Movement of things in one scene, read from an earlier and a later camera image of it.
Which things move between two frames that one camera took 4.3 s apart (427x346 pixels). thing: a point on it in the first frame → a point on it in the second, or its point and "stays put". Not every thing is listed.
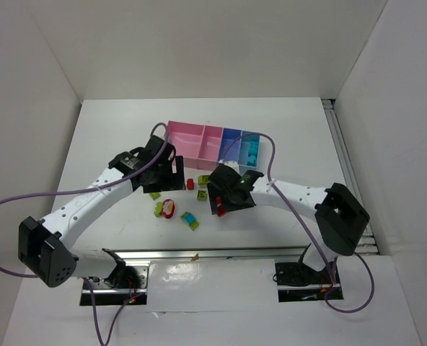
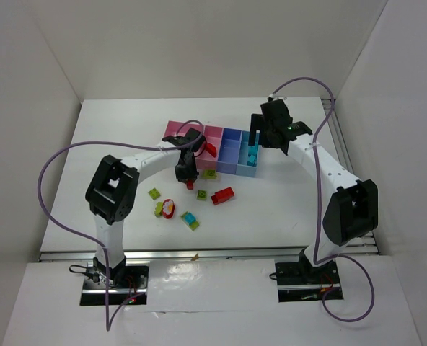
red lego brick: [221, 212] → [210, 149]
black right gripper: [222, 201] → [255, 122]
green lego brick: [202, 195] stays put
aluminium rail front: [148, 255] stays put
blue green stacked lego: [190, 220] stays put
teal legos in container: [252, 153] stays put
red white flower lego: [168, 208] stays put
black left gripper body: [166, 179] → [185, 173]
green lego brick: [154, 195] stays put
